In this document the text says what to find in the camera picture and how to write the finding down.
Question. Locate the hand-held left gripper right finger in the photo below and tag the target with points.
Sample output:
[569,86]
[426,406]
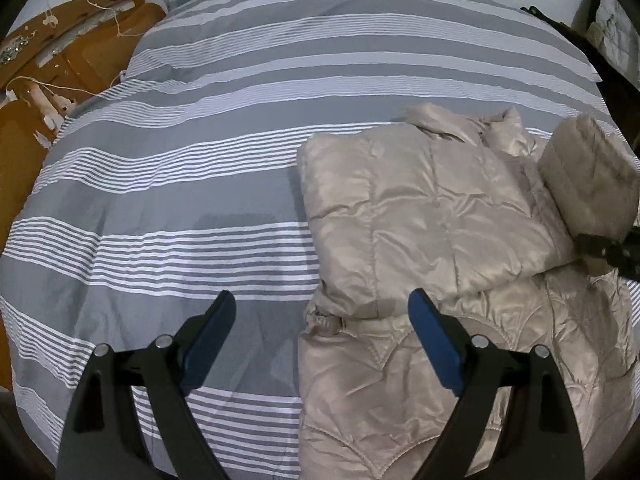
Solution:
[435,345]

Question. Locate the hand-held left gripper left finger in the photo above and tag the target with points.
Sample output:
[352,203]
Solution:
[210,340]

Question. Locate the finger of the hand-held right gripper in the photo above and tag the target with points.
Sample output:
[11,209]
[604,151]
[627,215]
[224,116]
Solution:
[607,250]

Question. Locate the beige puffer jacket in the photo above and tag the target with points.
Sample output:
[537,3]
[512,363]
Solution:
[425,240]

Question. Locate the grey white striped bed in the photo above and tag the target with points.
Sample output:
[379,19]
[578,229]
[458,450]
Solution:
[175,170]

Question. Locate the white hanging jacket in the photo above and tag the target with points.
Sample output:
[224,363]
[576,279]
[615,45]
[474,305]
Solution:
[620,30]

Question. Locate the black object beside bed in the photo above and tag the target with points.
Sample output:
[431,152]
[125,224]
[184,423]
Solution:
[542,17]

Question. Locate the white power strip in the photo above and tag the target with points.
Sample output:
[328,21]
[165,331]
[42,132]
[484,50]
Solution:
[52,105]

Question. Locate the brown wooden headboard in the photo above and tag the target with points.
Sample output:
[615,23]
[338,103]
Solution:
[85,45]

